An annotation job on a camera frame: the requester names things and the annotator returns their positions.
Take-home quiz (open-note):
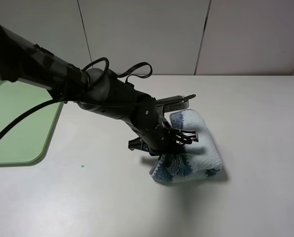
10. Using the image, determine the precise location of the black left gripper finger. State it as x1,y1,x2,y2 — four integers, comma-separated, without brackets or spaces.
165,154,180,173

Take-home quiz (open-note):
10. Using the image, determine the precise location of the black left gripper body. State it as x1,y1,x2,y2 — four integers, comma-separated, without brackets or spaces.
128,116,198,156

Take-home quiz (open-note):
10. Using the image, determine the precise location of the blue white striped towel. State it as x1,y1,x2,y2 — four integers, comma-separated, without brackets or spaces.
149,109,222,183

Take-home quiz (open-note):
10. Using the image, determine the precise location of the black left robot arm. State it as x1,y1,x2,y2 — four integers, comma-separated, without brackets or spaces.
0,25,198,167

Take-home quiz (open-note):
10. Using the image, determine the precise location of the green plastic tray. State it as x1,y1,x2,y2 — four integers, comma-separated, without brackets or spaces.
0,81,63,167

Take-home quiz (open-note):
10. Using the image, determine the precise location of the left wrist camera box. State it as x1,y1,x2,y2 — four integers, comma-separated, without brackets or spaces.
156,94,196,115

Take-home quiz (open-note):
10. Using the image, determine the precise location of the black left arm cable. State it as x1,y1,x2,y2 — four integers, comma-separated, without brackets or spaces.
0,57,153,152

